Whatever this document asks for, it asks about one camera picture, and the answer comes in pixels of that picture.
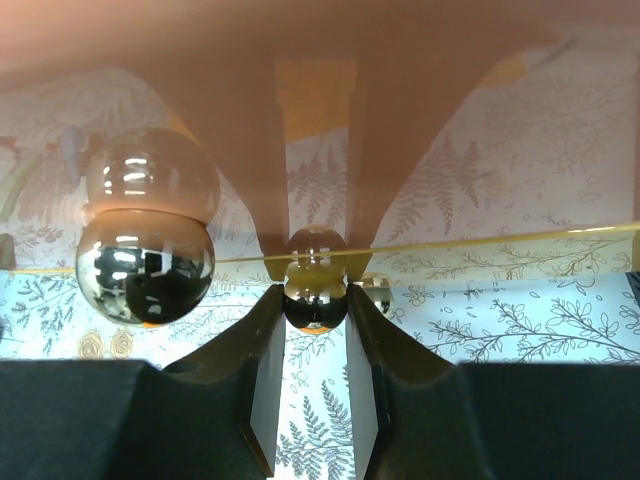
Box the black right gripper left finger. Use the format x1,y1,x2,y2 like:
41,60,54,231
1,285,285,479

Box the yellow drawer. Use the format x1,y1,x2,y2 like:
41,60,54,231
0,222,640,334

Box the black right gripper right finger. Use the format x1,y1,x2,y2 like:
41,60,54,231
346,285,639,479

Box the orange drawer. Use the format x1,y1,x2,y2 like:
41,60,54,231
0,0,640,274

